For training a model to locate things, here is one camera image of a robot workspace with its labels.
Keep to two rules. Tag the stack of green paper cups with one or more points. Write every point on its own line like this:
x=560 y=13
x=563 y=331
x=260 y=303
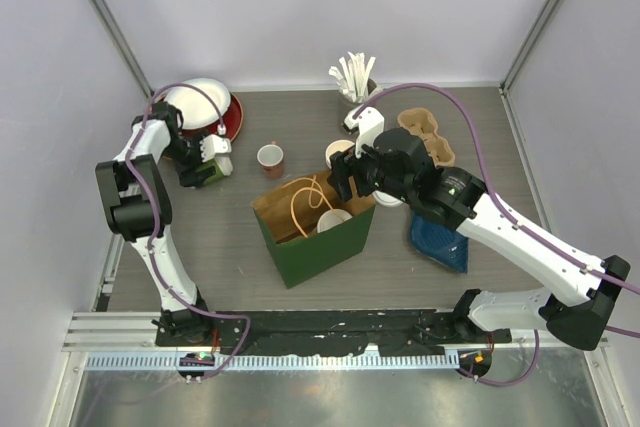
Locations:
x=336 y=153

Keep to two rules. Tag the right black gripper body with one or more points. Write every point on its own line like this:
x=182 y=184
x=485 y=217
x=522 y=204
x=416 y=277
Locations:
x=369 y=176

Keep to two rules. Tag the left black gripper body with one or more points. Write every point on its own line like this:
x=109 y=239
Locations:
x=187 y=158

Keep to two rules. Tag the blue leaf-shaped dish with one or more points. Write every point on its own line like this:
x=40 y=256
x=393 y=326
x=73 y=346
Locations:
x=448 y=248

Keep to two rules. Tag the green paper bag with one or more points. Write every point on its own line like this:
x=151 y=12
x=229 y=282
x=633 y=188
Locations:
x=307 y=228

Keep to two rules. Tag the white paper plate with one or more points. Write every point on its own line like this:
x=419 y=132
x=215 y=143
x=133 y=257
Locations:
x=201 y=106

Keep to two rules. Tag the grey straw holder cup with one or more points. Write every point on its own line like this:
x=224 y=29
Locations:
x=346 y=105

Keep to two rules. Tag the cardboard cup carrier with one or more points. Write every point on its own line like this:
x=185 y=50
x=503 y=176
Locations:
x=422 y=123

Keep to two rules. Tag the red round tray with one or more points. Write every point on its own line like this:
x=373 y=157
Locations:
x=233 y=119

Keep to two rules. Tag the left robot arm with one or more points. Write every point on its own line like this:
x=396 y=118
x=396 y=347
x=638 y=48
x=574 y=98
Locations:
x=138 y=208

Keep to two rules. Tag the white wrapped straws bundle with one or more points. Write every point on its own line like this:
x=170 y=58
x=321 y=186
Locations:
x=353 y=77

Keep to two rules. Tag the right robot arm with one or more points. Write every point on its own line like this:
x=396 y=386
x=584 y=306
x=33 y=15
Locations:
x=578 y=291

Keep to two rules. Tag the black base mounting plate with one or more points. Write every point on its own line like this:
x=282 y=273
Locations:
x=329 y=333

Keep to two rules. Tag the stack of white lids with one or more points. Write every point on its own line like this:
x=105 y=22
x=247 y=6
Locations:
x=386 y=200

